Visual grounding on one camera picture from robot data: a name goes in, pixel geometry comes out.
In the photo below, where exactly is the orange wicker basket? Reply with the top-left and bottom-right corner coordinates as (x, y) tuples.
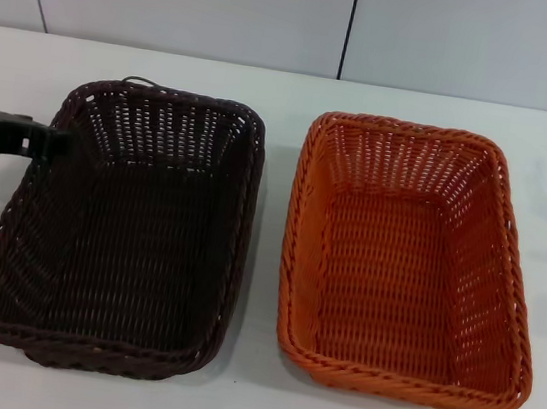
(269, 105), (547, 409)

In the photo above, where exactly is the dark brown wicker basket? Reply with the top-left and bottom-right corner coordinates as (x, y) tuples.
(0, 58), (275, 393)

